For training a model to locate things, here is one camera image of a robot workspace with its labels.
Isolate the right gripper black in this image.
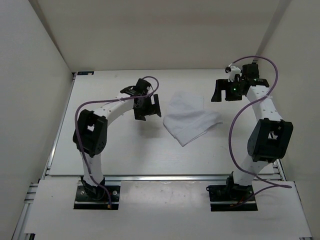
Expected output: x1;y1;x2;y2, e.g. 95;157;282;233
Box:
210;79;244;103

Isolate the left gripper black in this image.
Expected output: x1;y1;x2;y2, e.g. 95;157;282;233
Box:
134;94;161;122

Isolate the white skirt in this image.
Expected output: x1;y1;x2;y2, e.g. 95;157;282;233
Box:
163;91;223;147

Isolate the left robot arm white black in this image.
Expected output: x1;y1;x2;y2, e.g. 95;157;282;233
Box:
72;76;162;204

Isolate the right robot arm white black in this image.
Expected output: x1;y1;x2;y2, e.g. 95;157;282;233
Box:
207;63;294;202

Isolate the white front cover board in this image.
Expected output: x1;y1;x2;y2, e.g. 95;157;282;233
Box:
25;179;312;240

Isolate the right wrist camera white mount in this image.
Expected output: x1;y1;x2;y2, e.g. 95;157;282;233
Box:
225;65;242;82

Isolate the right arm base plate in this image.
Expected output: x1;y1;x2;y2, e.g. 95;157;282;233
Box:
206;185;258;212

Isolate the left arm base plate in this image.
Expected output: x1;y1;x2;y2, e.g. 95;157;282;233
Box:
73;182;121;211

